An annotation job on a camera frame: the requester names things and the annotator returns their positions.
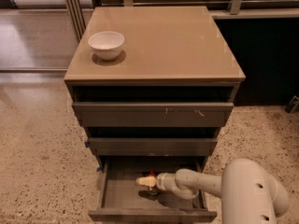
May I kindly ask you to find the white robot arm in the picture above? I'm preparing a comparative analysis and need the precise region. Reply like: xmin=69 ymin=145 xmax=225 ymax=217
xmin=136 ymin=159 xmax=290 ymax=224

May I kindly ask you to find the grey drawer cabinet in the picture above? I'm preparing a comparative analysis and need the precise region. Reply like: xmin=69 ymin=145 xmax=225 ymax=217
xmin=63 ymin=6 xmax=246 ymax=173

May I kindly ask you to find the small dark floor object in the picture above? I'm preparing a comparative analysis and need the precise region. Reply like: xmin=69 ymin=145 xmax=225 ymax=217
xmin=285 ymin=95 xmax=299 ymax=113

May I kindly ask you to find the red coke can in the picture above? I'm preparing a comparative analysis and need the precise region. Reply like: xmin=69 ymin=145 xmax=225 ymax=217
xmin=147 ymin=172 xmax=158 ymax=195

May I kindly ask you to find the white ceramic bowl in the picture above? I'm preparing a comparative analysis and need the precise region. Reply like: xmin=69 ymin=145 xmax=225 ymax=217
xmin=88 ymin=31 xmax=124 ymax=61

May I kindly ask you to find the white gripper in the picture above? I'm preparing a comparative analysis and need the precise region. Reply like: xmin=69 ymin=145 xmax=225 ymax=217
xmin=136 ymin=173 xmax=177 ymax=191

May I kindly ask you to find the grey top drawer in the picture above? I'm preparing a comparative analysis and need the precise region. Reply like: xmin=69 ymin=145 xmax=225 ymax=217
xmin=72 ymin=102 xmax=234 ymax=128

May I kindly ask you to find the grey open bottom drawer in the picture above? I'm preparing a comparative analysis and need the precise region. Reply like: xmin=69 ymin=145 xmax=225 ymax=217
xmin=89 ymin=156 xmax=217 ymax=224

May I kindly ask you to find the grey middle drawer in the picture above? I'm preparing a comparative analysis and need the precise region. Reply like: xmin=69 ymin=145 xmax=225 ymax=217
xmin=87 ymin=138 xmax=218 ymax=156

